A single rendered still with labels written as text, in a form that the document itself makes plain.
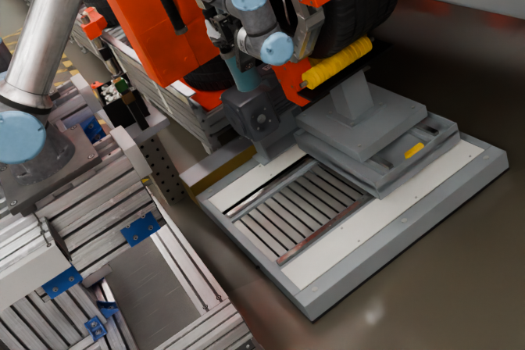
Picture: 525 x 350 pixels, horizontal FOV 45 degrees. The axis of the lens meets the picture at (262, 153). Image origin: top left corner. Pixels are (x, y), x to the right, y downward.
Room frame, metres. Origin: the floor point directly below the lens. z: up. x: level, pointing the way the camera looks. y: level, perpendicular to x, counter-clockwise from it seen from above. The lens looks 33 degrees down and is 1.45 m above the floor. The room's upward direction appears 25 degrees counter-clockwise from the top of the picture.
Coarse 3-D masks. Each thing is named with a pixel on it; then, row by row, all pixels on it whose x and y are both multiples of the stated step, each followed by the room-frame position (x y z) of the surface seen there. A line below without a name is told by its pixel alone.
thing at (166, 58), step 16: (112, 0) 2.16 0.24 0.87; (128, 0) 2.12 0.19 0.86; (144, 0) 2.14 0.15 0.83; (128, 16) 2.11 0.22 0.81; (144, 16) 2.13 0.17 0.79; (160, 16) 2.14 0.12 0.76; (128, 32) 2.19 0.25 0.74; (144, 32) 2.12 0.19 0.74; (160, 32) 2.13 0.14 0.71; (144, 48) 2.11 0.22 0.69; (160, 48) 2.12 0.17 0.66; (176, 48) 2.14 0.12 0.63; (144, 64) 2.22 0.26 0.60; (160, 64) 2.11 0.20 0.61; (176, 64) 2.13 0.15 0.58; (192, 64) 2.15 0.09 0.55; (160, 80) 2.11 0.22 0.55; (176, 80) 2.13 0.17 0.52
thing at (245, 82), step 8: (232, 64) 1.89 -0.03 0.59; (232, 72) 1.91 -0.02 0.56; (240, 72) 1.89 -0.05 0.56; (248, 72) 1.89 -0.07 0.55; (256, 72) 1.90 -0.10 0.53; (240, 80) 1.89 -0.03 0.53; (248, 80) 1.88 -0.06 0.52; (256, 80) 1.89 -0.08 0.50; (240, 88) 1.90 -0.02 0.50; (248, 88) 1.88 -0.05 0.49
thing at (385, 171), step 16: (432, 112) 1.77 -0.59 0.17; (416, 128) 1.73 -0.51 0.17; (432, 128) 1.67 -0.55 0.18; (448, 128) 1.65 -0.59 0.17; (304, 144) 1.97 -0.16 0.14; (320, 144) 1.92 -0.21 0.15; (400, 144) 1.71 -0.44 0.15; (416, 144) 1.68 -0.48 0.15; (432, 144) 1.63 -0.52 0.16; (448, 144) 1.65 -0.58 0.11; (320, 160) 1.88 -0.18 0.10; (336, 160) 1.76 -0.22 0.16; (352, 160) 1.74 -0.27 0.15; (368, 160) 1.68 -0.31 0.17; (384, 160) 1.63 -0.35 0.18; (400, 160) 1.63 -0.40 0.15; (416, 160) 1.61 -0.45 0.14; (432, 160) 1.62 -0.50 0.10; (352, 176) 1.68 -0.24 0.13; (368, 176) 1.63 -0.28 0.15; (384, 176) 1.57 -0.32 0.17; (400, 176) 1.58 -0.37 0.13; (384, 192) 1.56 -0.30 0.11
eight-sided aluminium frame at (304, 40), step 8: (296, 0) 1.59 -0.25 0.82; (296, 8) 1.60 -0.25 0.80; (304, 8) 1.58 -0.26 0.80; (312, 8) 1.60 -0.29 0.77; (320, 8) 1.59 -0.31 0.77; (304, 16) 1.58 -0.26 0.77; (312, 16) 1.58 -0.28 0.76; (320, 16) 1.59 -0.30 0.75; (304, 24) 1.58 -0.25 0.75; (312, 24) 1.58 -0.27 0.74; (320, 24) 1.61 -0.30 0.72; (296, 32) 1.65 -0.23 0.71; (304, 32) 1.60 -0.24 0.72; (312, 32) 1.65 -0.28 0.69; (296, 40) 1.67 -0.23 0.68; (304, 40) 1.63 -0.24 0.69; (312, 40) 1.67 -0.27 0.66; (296, 48) 1.69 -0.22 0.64; (304, 48) 1.67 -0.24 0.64; (312, 48) 1.72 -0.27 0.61; (296, 56) 1.71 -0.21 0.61; (304, 56) 1.72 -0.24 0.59
